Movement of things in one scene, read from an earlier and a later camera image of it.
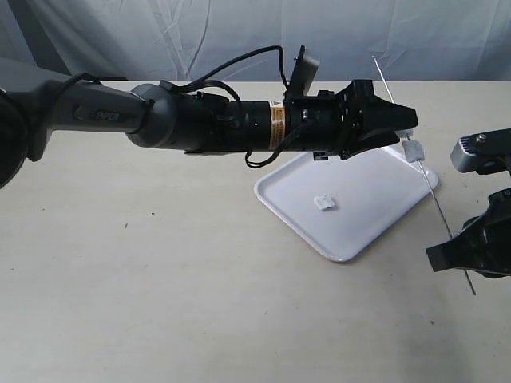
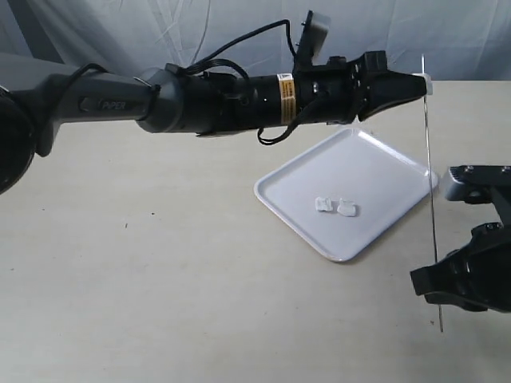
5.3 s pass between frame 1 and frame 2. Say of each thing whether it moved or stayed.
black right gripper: moved
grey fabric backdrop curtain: stayed
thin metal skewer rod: moved
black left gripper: moved
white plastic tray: stayed
